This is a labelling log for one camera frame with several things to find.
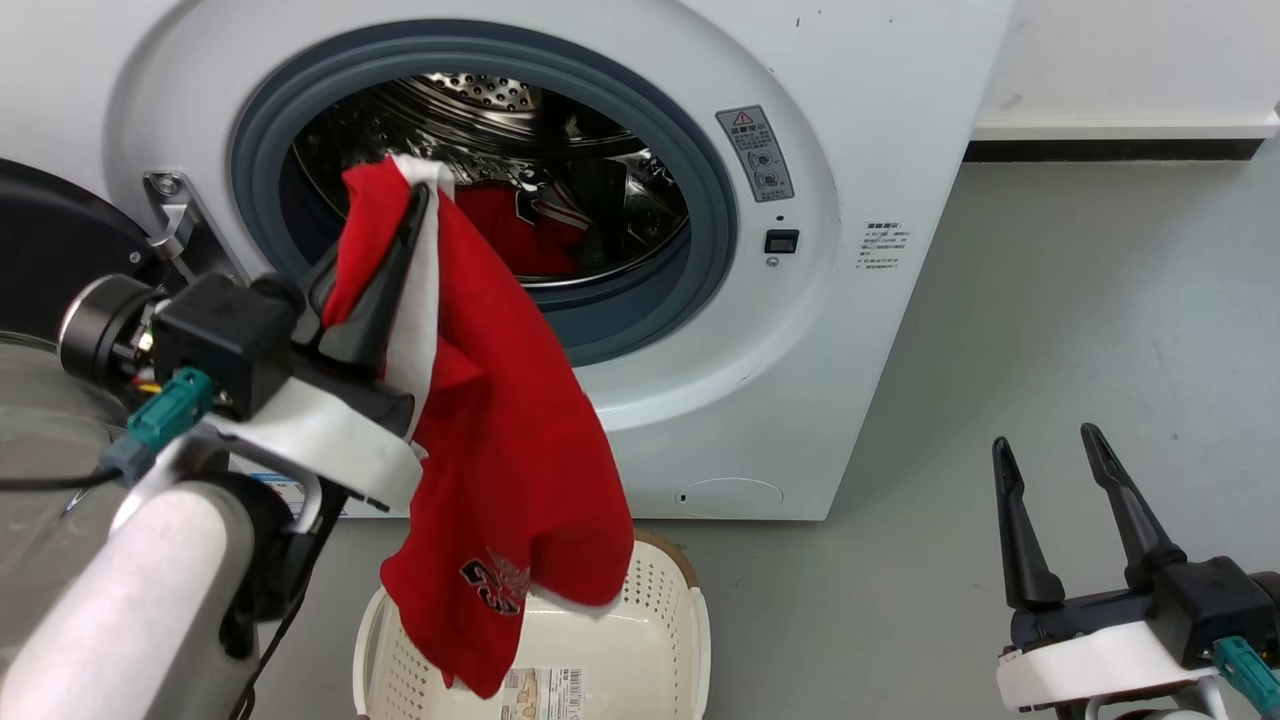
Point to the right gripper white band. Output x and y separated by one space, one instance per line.
1090 655

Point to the grey warning sticker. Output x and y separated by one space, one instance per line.
756 153

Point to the red garment with black print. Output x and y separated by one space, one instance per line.
520 235

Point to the white wall baseboard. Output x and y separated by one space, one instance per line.
1120 125

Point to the barcode label on basket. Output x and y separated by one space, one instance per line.
545 695

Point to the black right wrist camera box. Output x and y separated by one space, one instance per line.
1215 610

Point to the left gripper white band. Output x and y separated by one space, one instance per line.
340 430

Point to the white front-load washing machine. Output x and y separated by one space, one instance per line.
860 330

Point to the black door latch socket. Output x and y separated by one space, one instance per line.
782 241

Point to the steel washer drum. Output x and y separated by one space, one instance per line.
600 170

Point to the red shirt with white trim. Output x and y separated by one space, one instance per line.
510 440

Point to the small text label sticker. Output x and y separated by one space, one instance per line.
885 245

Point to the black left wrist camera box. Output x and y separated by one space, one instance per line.
225 340

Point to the black round washer door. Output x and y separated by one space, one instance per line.
50 240

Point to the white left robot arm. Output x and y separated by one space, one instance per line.
130 610

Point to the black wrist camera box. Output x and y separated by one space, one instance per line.
225 340
1215 610

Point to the metal door hinge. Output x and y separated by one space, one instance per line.
175 225

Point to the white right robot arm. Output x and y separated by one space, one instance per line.
1150 705

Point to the grey rubber door gasket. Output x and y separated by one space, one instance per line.
715 200

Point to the cream perforated laundry basket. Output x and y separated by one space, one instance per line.
650 640

